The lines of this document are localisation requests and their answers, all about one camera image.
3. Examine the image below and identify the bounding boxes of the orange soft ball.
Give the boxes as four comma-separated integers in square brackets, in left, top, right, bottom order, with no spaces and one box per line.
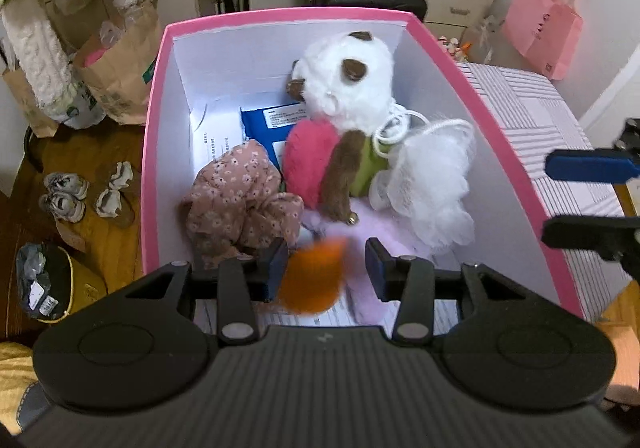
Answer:
[277,238,347,315]

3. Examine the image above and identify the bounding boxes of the floral pink fabric scrunchie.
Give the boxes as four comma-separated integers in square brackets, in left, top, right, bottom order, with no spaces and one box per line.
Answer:
[182,140,304,268]

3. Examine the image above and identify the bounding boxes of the white mesh bath pouf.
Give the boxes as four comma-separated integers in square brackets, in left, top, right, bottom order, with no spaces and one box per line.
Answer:
[369,111,475,251]

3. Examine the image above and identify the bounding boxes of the green soft ball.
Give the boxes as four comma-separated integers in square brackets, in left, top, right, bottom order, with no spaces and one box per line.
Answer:
[349,137,388,197]

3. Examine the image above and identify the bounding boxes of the magenta fluffy pom ball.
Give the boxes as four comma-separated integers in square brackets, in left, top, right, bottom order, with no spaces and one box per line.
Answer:
[281,119,340,209]

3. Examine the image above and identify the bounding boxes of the blue wet wipes pack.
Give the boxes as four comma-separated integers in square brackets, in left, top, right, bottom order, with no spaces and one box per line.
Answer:
[241,102,308,169]

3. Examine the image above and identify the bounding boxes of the white plush toy brown ears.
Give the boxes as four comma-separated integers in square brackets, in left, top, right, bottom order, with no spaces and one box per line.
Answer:
[286,30,395,225]

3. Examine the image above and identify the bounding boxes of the pink paper bag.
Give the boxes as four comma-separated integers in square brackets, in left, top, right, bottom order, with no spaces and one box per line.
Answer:
[502,0,584,80]

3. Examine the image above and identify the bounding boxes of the white paper sheet in box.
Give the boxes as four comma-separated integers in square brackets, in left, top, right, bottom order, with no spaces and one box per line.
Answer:
[186,94,302,169]

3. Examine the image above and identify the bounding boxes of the pink cardboard box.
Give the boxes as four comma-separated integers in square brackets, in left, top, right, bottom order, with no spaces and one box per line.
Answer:
[140,7,580,312]

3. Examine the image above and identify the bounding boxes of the brown paper bag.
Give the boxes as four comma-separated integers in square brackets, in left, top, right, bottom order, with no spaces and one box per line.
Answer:
[73,2,162,126]

